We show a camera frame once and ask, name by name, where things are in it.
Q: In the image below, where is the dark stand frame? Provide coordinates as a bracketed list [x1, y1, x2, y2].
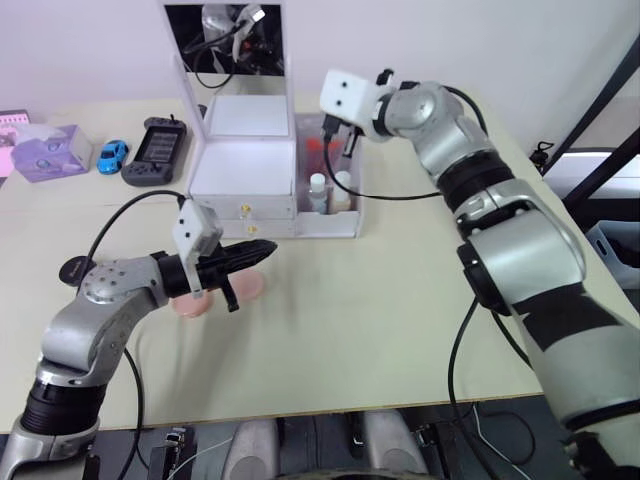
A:
[532, 0, 640, 236]

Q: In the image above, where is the black round compact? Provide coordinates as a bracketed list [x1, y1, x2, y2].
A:
[58, 256, 92, 289]

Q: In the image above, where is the pink round makeup sponge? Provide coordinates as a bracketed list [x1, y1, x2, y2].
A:
[233, 272, 267, 302]
[169, 292, 214, 319]

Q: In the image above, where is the white makeup organizer with mirror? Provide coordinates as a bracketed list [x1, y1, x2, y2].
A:
[162, 0, 369, 241]

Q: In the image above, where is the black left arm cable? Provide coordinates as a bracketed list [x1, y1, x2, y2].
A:
[84, 189, 187, 432]

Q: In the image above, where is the grey plastic bin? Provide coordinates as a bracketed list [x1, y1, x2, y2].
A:
[584, 219, 640, 291]

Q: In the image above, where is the pink brush set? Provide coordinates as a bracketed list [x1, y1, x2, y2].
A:
[305, 138, 346, 174]

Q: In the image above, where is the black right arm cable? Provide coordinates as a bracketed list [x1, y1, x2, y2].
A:
[321, 84, 532, 480]

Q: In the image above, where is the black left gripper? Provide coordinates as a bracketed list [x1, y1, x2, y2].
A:
[197, 238, 279, 314]

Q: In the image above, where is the purple tissue box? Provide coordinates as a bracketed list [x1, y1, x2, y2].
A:
[10, 124, 95, 184]

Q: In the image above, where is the black handheld game console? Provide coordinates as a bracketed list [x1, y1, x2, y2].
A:
[121, 116, 190, 187]

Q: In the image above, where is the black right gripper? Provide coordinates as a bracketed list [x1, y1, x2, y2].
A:
[335, 117, 366, 160]

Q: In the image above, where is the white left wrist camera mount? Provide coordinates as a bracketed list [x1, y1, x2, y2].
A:
[171, 199, 224, 302]

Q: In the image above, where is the white drawer with gold knob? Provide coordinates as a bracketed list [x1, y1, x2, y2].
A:
[199, 195, 296, 222]
[219, 218, 297, 239]

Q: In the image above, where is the blue toy car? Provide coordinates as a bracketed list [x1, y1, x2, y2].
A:
[97, 140, 130, 175]

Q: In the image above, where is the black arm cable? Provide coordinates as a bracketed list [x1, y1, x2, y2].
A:
[84, 189, 187, 432]
[321, 84, 532, 480]

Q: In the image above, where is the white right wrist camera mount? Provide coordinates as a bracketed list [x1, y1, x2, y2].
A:
[318, 69, 384, 132]

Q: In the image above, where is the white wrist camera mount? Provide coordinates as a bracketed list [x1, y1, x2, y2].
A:
[318, 69, 384, 132]
[171, 199, 224, 302]

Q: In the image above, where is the tablet with pink screen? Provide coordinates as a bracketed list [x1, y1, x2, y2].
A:
[0, 109, 31, 179]

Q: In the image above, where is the beige bottle with white cap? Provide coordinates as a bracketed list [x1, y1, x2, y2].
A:
[332, 171, 354, 211]

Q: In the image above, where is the grey rounded shape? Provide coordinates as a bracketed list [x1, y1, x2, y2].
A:
[362, 412, 431, 480]
[227, 419, 279, 480]

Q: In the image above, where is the thin white wire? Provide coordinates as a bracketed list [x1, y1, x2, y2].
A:
[472, 402, 541, 480]

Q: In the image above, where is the clear bottle with white cap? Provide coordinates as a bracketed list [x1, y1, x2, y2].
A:
[308, 173, 329, 214]

